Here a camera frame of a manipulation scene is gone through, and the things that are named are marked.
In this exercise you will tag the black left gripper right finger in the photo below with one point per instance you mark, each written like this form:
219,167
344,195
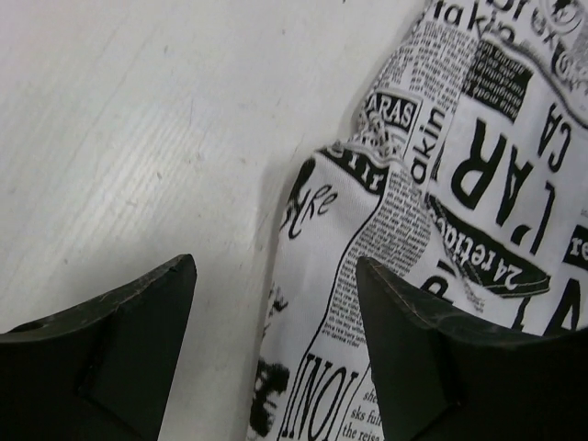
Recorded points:
441,373

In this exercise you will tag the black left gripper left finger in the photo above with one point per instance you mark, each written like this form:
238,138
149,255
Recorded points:
102,369

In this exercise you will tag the newspaper print trousers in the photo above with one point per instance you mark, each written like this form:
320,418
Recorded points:
466,177

